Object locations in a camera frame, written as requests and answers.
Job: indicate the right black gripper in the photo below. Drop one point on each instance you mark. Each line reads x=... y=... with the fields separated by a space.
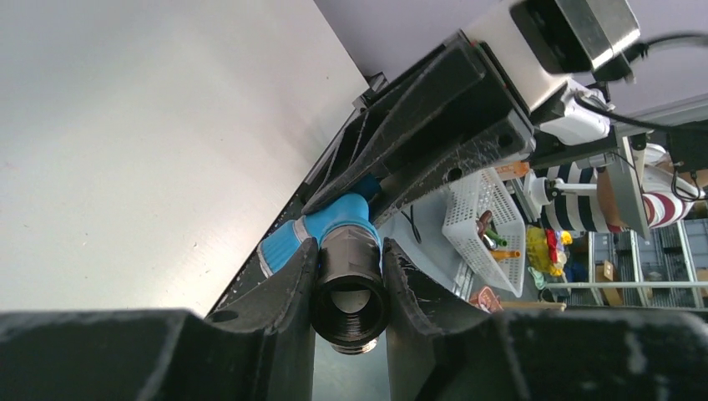
x=450 y=114

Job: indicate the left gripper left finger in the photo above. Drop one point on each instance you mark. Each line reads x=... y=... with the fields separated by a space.
x=260 y=347

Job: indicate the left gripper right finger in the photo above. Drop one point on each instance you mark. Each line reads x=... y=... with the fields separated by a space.
x=440 y=347

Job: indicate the small metal pipe fitting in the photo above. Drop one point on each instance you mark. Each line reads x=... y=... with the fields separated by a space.
x=350 y=305

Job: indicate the blue plastic water faucet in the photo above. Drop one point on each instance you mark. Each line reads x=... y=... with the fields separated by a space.
x=351 y=209

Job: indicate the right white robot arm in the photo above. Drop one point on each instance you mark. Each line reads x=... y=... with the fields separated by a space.
x=570 y=126

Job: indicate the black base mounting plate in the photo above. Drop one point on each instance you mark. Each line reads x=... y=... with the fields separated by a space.
x=256 y=268

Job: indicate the white perforated plastic basket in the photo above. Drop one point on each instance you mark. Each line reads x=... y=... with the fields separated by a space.
x=486 y=229

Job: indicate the person in striped shirt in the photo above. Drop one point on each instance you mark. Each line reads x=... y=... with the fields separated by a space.
x=667 y=197

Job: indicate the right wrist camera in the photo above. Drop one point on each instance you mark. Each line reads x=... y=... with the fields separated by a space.
x=541 y=44

